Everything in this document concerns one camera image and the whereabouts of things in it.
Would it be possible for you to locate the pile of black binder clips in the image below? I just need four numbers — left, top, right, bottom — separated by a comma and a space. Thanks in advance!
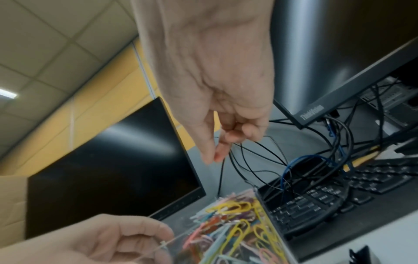
348, 244, 373, 264

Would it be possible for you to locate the person's left hand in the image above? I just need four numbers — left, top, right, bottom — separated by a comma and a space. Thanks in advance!
0, 213, 175, 264

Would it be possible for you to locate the black keyboard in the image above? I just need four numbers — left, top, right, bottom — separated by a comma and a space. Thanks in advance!
254, 157, 418, 238

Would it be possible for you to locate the heap of sorted paper clips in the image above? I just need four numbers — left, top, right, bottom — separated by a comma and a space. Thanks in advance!
178, 192, 288, 264

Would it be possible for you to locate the brown cardboard box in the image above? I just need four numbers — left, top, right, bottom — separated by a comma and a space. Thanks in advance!
0, 175, 29, 242

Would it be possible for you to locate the black computer monitor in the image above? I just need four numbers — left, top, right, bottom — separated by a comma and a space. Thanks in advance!
26, 96, 207, 239
270, 0, 418, 130

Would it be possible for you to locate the clear plastic divided box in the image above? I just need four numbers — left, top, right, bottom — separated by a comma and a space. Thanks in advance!
148, 187, 300, 264

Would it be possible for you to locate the blue cable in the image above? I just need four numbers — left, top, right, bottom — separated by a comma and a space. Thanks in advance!
281, 126, 355, 193

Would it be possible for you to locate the grey mini computer case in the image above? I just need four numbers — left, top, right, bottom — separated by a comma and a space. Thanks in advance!
358, 77, 418, 130

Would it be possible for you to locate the person's right hand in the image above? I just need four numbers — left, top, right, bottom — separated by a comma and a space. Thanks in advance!
130, 0, 276, 166

